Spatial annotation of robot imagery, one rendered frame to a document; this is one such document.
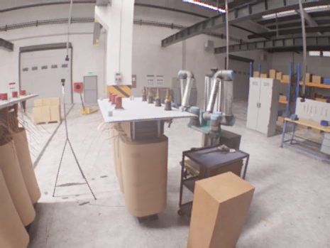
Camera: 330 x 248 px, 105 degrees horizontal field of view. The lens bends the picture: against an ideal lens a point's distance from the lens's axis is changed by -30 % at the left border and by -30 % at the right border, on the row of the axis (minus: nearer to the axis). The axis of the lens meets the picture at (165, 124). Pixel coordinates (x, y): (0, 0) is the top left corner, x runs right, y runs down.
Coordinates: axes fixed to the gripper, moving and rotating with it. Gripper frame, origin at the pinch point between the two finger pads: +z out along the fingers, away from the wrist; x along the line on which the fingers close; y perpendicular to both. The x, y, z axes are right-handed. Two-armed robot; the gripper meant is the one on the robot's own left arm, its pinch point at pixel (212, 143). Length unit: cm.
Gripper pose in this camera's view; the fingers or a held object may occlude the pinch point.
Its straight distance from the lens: 209.4
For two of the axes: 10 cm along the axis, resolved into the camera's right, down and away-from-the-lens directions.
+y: -8.9, 0.9, -4.4
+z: -0.2, 9.7, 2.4
